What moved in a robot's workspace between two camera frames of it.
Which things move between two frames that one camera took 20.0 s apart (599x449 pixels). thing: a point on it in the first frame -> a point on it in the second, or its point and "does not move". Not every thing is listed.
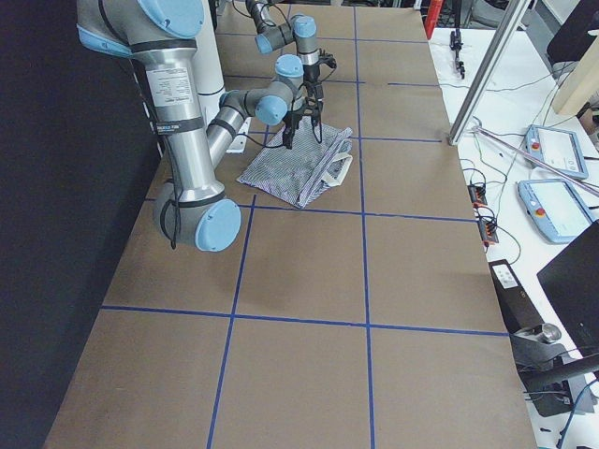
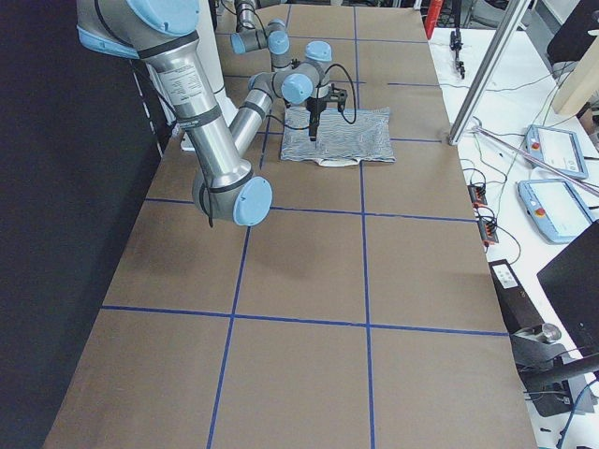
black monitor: (571, 282) does not move
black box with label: (519, 311) does not move
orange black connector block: (476, 193) does not move
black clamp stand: (456, 45) does not move
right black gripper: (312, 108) -> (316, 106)
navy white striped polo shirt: (319, 157) -> (344, 138)
